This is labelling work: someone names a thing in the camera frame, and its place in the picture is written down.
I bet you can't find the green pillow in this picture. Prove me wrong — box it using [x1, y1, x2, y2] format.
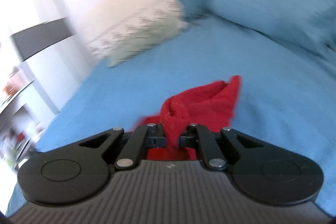
[107, 17, 189, 68]

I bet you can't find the blue bed sheet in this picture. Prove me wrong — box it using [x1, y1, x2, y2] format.
[1, 16, 335, 223]

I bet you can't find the white grey wardrobe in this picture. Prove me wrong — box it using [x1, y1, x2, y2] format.
[1, 0, 94, 114]

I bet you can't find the red knitted garment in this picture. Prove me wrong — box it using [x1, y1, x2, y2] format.
[137, 76, 241, 161]

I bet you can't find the white shelf desk unit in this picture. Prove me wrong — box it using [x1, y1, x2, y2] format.
[1, 63, 59, 170]

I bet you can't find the rolled blue duvet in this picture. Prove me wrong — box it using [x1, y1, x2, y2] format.
[209, 0, 336, 62]

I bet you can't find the orange plush on shelf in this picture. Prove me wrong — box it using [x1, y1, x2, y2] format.
[3, 83, 19, 96]

